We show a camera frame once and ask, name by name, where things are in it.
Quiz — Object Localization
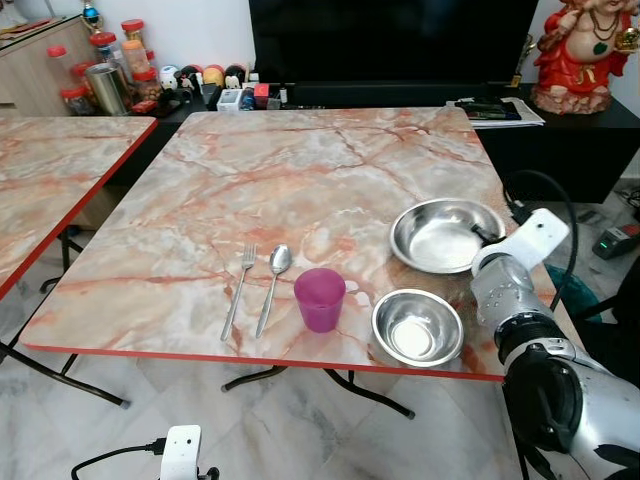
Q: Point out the large shallow steel bowl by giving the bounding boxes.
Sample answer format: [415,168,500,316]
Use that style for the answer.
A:
[389,198,507,275]

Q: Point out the teal bin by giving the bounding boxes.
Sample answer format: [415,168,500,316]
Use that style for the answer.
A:
[548,264,603,323]

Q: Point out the black device with green light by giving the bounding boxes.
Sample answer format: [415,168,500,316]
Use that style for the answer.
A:
[592,225,640,262]

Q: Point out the small steel bowl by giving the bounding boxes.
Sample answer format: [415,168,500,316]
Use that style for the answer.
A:
[372,289,465,368]

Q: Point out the stack of white papers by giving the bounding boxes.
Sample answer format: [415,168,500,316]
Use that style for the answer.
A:
[447,95,546,129]

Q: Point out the purple plastic cup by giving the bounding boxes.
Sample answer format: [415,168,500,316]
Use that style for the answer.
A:
[294,268,347,333]

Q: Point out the black folding table legs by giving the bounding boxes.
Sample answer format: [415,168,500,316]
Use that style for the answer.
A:
[0,340,417,420]

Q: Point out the red laughing buddha statue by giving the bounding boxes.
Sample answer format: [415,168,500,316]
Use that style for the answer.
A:
[530,0,640,116]

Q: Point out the silver metal spoon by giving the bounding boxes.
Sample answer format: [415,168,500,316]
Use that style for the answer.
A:
[254,245,293,340]

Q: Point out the black flat screen television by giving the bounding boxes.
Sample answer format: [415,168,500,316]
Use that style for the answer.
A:
[248,0,541,87]

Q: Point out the silver metal fork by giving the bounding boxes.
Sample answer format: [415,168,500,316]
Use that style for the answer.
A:
[221,243,258,343]

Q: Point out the small white box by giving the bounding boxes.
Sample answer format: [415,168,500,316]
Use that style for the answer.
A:
[217,88,244,112]

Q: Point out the red lid plastic jar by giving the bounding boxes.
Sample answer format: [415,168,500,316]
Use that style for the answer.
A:
[46,45,74,92]
[60,85,96,117]
[133,67,162,102]
[90,32,121,66]

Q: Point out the tall red lid jar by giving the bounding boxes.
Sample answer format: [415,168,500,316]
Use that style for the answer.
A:
[120,18,151,77]

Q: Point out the steel tumbler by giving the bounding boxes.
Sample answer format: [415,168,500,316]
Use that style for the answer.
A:
[85,62,132,116]

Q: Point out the blue ball ornament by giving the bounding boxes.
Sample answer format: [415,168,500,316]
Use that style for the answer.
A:
[82,0,104,32]

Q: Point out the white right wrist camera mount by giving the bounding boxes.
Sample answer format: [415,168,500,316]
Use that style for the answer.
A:
[478,208,571,274]

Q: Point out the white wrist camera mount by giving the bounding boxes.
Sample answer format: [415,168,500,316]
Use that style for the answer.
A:
[160,425,205,480]
[478,208,571,274]

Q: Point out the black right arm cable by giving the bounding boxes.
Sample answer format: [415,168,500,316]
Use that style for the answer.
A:
[503,169,580,313]

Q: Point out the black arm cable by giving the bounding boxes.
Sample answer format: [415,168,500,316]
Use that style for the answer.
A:
[503,169,580,313]
[70,438,167,480]

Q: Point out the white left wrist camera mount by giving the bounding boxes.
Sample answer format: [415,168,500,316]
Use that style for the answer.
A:
[160,425,205,480]

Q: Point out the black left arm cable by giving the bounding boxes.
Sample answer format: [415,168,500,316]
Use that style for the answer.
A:
[70,438,167,480]

